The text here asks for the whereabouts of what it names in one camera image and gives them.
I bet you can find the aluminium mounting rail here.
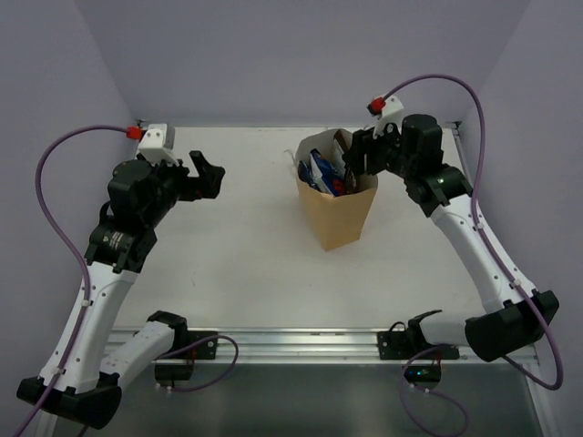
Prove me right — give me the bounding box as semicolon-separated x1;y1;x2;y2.
107;323;538;365

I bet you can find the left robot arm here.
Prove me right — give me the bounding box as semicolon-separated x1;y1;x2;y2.
17;151;226;430

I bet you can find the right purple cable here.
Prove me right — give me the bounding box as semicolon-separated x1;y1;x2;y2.
384;73;566;436

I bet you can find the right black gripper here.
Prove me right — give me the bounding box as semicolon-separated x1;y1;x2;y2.
342;116;416;181

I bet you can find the left black controller box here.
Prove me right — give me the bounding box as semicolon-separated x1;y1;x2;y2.
154;360;194;386

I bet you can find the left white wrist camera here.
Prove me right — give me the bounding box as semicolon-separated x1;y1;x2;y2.
126;123;179;166

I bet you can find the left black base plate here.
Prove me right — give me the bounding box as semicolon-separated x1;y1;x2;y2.
181;330;218;361

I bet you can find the black controller box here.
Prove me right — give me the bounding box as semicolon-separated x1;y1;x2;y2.
154;360;194;386
404;364;442;389

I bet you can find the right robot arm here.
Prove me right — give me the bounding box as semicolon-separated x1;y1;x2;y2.
343;115;558;362

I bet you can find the brown paper bag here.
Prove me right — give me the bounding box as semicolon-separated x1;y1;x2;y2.
291;128;378;251

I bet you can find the right black controller box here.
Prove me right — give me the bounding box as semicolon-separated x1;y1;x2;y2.
404;364;442;389

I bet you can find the dark brown snack packet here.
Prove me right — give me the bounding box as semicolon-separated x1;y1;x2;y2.
331;132;361;195

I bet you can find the blue white snack packet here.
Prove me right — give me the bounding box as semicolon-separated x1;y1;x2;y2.
298;160;319;191

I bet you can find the blue chip snack bag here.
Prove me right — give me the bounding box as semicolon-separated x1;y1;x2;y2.
310;148;346;197

